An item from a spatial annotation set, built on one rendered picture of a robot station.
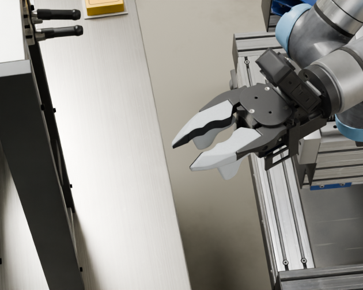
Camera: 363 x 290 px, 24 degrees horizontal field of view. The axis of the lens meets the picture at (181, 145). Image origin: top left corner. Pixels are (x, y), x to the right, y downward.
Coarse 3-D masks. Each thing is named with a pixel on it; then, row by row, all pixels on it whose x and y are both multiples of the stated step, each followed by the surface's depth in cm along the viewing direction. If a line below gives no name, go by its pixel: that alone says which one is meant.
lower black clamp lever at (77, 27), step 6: (42, 30) 97; (48, 30) 97; (54, 30) 97; (60, 30) 97; (66, 30) 98; (72, 30) 98; (78, 30) 98; (48, 36) 97; (54, 36) 98; (60, 36) 98; (66, 36) 98
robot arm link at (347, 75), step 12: (324, 60) 107; (336, 60) 106; (348, 60) 106; (336, 72) 105; (348, 72) 105; (360, 72) 106; (336, 84) 105; (348, 84) 105; (360, 84) 106; (348, 96) 106; (360, 96) 107; (348, 108) 108
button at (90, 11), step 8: (88, 0) 156; (96, 0) 156; (104, 0) 156; (112, 0) 156; (120, 0) 156; (88, 8) 155; (96, 8) 156; (104, 8) 156; (112, 8) 156; (120, 8) 157
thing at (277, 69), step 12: (264, 60) 97; (276, 60) 97; (288, 60) 98; (264, 72) 98; (276, 72) 96; (288, 72) 96; (276, 84) 98; (288, 84) 98; (300, 84) 99; (300, 96) 101; (312, 96) 103; (312, 108) 105
